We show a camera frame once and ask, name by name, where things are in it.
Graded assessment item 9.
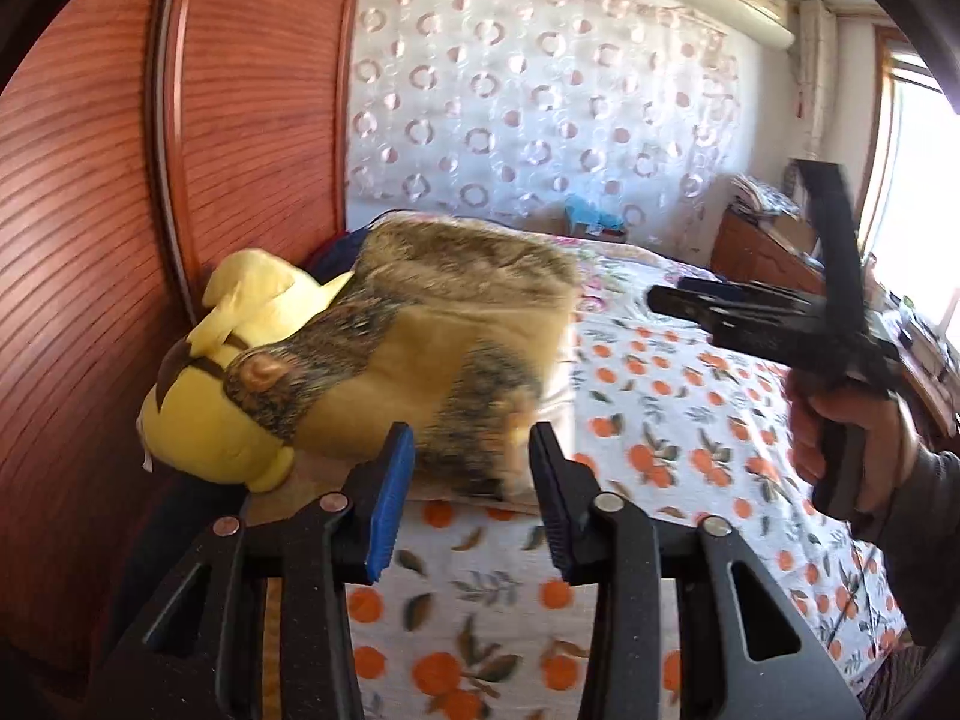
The beige tied window curtain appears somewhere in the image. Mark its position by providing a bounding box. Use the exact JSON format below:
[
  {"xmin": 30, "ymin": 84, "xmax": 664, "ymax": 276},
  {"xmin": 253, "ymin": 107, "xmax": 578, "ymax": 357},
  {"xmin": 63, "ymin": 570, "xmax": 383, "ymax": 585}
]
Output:
[{"xmin": 795, "ymin": 0, "xmax": 835, "ymax": 167}]

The gold patterned garment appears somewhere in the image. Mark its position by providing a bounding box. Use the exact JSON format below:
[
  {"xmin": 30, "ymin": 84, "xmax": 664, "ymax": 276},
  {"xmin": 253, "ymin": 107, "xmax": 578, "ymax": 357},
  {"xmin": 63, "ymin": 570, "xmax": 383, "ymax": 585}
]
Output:
[{"xmin": 225, "ymin": 216, "xmax": 583, "ymax": 500}]

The orange-print white bed sheet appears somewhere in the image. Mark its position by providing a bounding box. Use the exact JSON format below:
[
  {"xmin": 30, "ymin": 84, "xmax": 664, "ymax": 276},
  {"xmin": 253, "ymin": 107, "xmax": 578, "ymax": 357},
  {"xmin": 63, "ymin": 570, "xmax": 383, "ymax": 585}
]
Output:
[{"xmin": 345, "ymin": 300, "xmax": 917, "ymax": 720}]

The floral blanket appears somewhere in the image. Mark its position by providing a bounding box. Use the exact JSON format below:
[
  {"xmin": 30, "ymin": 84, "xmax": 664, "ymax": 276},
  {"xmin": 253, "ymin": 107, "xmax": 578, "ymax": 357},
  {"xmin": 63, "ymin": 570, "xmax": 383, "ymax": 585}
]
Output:
[{"xmin": 555, "ymin": 235, "xmax": 722, "ymax": 317}]

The wooden louvered wardrobe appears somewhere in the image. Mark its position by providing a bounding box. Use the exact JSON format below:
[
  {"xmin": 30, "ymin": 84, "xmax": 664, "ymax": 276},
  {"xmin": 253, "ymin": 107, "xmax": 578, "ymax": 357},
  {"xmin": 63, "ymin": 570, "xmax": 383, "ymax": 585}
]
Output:
[{"xmin": 0, "ymin": 0, "xmax": 368, "ymax": 691}]

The yellow plush toy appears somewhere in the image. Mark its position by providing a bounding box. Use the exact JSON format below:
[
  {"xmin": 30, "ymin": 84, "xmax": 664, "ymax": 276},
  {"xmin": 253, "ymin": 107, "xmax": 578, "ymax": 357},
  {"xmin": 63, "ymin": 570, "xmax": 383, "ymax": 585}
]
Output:
[{"xmin": 135, "ymin": 247, "xmax": 355, "ymax": 493}]

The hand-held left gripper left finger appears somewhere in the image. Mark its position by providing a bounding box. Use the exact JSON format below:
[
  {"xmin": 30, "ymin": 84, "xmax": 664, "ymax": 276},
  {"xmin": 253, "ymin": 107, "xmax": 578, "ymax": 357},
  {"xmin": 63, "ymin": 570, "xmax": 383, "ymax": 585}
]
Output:
[{"xmin": 82, "ymin": 421, "xmax": 417, "ymax": 720}]

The cardboard box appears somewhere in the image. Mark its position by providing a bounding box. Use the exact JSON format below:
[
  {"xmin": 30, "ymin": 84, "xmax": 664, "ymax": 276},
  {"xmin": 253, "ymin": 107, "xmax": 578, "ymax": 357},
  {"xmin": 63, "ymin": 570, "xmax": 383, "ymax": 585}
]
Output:
[{"xmin": 765, "ymin": 214, "xmax": 820, "ymax": 253}]

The sheer circle-print curtain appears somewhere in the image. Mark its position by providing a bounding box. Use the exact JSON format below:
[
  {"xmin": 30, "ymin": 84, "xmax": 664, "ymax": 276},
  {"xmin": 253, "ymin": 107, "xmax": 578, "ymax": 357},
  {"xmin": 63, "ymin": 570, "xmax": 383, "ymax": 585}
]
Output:
[{"xmin": 345, "ymin": 0, "xmax": 733, "ymax": 242}]

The window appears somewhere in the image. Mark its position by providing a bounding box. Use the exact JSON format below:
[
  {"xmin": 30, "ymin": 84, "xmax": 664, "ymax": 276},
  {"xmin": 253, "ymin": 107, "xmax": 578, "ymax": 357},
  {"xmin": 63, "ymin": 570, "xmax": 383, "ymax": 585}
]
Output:
[{"xmin": 862, "ymin": 26, "xmax": 960, "ymax": 302}]

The person's right forearm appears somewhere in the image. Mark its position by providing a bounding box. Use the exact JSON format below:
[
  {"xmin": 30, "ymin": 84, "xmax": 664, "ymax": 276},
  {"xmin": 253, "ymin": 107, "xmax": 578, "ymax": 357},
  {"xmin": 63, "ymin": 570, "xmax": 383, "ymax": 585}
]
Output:
[{"xmin": 855, "ymin": 448, "xmax": 960, "ymax": 647}]

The folded patterned cloth stack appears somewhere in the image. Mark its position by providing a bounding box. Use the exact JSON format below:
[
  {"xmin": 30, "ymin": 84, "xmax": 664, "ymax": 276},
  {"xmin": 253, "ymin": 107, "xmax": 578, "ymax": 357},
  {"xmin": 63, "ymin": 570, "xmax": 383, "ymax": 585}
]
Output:
[{"xmin": 731, "ymin": 174, "xmax": 800, "ymax": 219}]

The dark blue blanket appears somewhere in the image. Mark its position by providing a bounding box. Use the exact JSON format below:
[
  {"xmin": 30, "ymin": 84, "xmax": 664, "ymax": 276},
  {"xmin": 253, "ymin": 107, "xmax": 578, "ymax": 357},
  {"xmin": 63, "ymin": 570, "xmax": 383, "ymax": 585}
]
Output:
[{"xmin": 306, "ymin": 228, "xmax": 377, "ymax": 280}]

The blue toy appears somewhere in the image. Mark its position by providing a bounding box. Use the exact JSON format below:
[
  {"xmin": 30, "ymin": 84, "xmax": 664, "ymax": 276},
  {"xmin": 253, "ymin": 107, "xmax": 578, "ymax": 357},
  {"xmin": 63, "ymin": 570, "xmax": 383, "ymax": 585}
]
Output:
[{"xmin": 562, "ymin": 195, "xmax": 628, "ymax": 238}]

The wooden sideboard cabinet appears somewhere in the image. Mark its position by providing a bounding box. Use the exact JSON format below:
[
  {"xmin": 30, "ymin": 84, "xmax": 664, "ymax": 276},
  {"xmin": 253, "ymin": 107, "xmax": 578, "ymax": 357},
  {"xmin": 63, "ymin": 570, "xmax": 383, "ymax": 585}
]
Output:
[{"xmin": 711, "ymin": 208, "xmax": 960, "ymax": 458}]

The person's right hand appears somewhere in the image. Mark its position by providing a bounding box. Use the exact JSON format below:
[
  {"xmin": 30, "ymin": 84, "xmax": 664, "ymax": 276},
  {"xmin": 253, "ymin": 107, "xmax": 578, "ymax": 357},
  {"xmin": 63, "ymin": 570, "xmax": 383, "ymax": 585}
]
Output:
[{"xmin": 784, "ymin": 367, "xmax": 923, "ymax": 542}]

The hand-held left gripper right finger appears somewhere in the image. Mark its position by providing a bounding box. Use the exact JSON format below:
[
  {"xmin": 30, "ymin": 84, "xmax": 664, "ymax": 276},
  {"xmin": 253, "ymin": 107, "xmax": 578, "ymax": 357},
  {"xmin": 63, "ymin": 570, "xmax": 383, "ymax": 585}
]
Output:
[{"xmin": 529, "ymin": 421, "xmax": 863, "ymax": 720}]

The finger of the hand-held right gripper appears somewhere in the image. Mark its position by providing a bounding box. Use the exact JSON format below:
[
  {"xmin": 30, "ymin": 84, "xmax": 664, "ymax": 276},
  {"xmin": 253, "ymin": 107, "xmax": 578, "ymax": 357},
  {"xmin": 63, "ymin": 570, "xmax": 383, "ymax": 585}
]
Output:
[
  {"xmin": 648, "ymin": 279, "xmax": 812, "ymax": 350},
  {"xmin": 795, "ymin": 157, "xmax": 865, "ymax": 317}
]

